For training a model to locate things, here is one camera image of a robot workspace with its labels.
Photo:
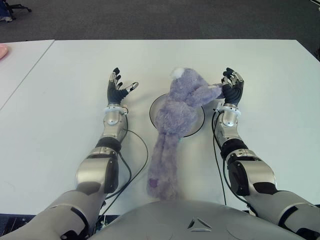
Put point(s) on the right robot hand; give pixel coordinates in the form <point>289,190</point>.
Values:
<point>233,92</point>

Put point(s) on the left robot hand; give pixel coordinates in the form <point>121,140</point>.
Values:
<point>116,93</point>

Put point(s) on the purple plush bunny doll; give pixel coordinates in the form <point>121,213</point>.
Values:
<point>175,120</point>

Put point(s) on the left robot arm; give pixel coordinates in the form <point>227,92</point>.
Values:
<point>95,170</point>

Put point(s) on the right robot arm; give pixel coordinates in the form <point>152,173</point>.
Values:
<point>255,172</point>

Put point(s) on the white plate black rim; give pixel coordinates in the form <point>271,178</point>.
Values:
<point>200,122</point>

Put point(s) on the small pink object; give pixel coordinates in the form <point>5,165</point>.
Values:
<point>3,51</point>

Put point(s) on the black office chair base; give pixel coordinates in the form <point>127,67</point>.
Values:
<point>18,7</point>

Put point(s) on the grey robot torso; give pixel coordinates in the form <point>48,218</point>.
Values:
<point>195,220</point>

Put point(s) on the white shoe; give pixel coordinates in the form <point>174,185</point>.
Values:
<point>5,18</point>

